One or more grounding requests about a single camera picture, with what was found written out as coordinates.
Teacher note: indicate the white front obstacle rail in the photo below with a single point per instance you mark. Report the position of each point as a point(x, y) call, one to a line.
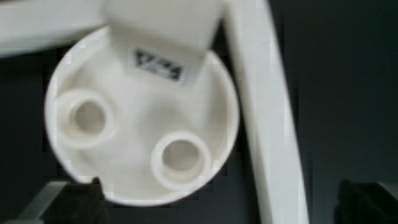
point(43, 23)

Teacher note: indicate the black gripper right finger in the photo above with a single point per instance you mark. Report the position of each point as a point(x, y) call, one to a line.
point(367, 203)

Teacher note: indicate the white right obstacle rail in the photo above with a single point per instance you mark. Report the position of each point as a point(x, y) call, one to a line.
point(267, 113)

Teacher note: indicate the white obstacle rail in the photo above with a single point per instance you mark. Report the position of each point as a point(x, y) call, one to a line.
point(43, 23)
point(267, 113)

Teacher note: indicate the white round stool seat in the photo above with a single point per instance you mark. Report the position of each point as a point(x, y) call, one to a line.
point(141, 128)

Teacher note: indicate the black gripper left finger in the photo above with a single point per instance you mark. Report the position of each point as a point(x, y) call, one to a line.
point(66, 204)

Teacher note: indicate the white stool leg with tag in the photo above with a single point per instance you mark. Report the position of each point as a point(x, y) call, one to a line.
point(164, 30)

